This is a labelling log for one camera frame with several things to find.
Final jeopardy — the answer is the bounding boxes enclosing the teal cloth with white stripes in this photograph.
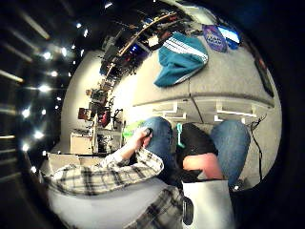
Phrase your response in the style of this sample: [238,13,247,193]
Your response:
[153,31,210,89]

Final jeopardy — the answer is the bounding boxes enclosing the black flat device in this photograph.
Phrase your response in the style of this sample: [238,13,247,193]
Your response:
[253,56,275,98]

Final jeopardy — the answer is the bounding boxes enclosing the black cable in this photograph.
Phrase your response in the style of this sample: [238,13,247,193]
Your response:
[249,114,267,183]

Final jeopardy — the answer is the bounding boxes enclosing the purple round pouch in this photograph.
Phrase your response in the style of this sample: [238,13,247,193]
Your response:
[202,24,229,53]

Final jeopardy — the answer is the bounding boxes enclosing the white table bracket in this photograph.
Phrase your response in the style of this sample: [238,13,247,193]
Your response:
[213,100,257,124]
[152,100,189,121]

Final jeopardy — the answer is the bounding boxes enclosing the red object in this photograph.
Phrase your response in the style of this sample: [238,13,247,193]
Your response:
[97,110,112,129]

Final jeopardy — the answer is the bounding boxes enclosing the green plastic object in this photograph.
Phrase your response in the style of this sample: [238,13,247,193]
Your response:
[122,119,147,138]

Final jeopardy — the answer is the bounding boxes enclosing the ceiling lamps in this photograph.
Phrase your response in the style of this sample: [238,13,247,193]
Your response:
[18,1,115,175]

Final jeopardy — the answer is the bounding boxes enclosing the blue packet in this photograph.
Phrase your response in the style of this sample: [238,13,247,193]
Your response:
[217,25,242,51]

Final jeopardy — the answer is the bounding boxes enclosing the the person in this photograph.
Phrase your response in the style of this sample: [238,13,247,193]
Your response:
[41,115,252,229]

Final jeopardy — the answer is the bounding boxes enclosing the white box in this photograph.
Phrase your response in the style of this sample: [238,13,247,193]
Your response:
[70,132,96,156]

